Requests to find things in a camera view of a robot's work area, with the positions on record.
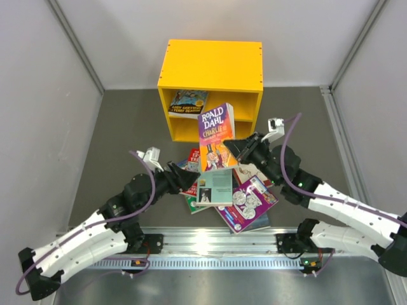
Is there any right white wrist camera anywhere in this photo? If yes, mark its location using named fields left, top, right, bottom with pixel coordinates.
left=261, top=118, right=285, bottom=142

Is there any green treehouse book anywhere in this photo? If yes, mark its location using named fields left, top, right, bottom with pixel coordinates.
left=184, top=195, right=209, bottom=215

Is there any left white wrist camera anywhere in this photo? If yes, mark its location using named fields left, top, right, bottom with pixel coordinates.
left=136, top=147, right=163, bottom=172

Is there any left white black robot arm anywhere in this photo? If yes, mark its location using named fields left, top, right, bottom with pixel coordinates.
left=18, top=162, right=200, bottom=301

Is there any red 13-Storey Treehouse book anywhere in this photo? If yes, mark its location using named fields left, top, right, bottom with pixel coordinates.
left=181, top=148, right=200, bottom=197

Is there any purple 117-Storey Treehouse book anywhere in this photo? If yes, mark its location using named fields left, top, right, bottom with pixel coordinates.
left=215, top=176, right=278, bottom=234

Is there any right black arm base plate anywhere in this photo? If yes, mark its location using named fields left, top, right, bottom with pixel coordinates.
left=275, top=233, right=319, bottom=255

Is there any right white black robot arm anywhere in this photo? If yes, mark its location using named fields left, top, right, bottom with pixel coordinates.
left=224, top=133, right=406, bottom=277

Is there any yellow wooden shelf cabinet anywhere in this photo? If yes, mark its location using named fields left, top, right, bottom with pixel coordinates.
left=157, top=39, right=263, bottom=142

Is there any slotted cable duct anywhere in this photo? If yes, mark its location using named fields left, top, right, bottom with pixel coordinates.
left=89, top=256, right=322, bottom=270

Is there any aluminium mounting rail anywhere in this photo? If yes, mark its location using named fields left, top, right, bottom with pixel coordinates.
left=142, top=227, right=296, bottom=257

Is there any blue Jane Eyre book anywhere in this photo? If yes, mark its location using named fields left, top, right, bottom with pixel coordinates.
left=177, top=159, right=188, bottom=170

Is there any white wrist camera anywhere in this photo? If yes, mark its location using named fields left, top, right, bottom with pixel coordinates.
left=136, top=147, right=163, bottom=172
left=261, top=118, right=285, bottom=142

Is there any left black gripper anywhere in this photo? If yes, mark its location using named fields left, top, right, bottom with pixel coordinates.
left=139, top=161, right=200, bottom=212

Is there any black treehouse book in shelf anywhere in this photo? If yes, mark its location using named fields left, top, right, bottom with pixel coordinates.
left=168, top=90, right=209, bottom=119

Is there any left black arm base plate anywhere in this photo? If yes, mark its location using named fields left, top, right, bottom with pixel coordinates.
left=124, top=234, right=164, bottom=254

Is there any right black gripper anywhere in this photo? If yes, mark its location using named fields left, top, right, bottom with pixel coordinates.
left=225, top=132, right=282, bottom=186

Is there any Roald Dahl Charlie book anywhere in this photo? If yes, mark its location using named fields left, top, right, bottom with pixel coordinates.
left=198, top=103, right=238, bottom=172

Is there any cream red-edged book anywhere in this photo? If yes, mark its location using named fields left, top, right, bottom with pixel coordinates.
left=232, top=164, right=272, bottom=188

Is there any dark blue Nineteen Eighty-Four book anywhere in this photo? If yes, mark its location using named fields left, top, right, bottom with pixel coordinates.
left=238, top=212, right=270, bottom=233

